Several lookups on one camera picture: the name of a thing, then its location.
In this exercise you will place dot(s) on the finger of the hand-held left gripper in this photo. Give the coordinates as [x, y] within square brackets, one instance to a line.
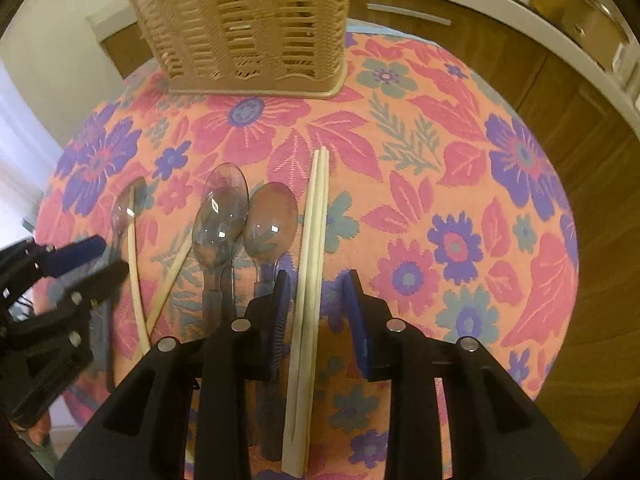
[75, 255]
[107, 280]

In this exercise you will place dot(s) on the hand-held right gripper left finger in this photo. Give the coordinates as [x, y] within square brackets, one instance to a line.
[281, 325]

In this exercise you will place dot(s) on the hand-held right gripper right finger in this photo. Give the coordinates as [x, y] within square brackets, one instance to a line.
[361, 340]

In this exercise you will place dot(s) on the clear plastic spoon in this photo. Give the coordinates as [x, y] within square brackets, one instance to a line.
[227, 177]
[215, 230]
[125, 210]
[272, 225]

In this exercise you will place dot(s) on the beige woven plastic utensil basket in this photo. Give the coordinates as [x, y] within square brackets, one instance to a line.
[240, 35]

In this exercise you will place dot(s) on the floral tablecloth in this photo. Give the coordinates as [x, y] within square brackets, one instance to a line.
[450, 185]

